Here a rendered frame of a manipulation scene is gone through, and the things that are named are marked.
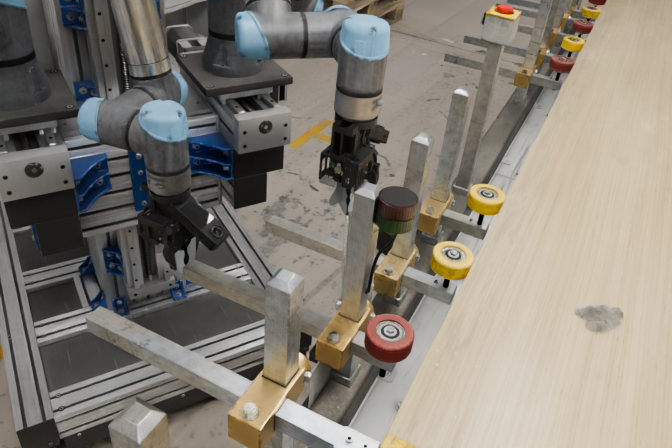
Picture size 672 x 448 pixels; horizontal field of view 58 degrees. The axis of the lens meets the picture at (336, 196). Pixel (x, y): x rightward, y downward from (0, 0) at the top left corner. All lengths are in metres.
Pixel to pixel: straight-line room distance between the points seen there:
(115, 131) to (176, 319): 1.04
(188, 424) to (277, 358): 1.22
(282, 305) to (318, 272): 1.73
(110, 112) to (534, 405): 0.82
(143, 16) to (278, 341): 0.62
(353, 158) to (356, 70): 0.15
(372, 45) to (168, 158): 0.38
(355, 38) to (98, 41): 0.74
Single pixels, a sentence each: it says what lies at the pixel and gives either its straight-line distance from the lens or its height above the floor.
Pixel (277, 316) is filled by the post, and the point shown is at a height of 1.09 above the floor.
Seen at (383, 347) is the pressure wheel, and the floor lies 0.91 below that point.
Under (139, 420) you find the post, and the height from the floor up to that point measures 1.18.
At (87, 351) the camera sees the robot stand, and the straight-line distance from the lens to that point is 1.97.
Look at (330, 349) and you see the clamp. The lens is 1.04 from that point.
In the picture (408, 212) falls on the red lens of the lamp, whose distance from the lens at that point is 0.90.
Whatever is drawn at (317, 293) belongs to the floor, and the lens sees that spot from 2.39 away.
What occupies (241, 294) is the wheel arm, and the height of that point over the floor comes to 0.86.
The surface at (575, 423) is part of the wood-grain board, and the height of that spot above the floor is 0.90.
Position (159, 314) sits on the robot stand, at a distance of 2.03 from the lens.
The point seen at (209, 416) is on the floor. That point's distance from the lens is 2.03.
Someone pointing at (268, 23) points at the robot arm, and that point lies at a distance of 1.00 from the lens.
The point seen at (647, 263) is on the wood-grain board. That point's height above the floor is 0.90.
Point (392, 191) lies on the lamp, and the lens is 0.92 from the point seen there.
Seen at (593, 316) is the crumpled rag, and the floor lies 0.91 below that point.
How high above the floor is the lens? 1.64
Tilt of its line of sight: 34 degrees down
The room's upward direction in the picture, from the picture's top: 6 degrees clockwise
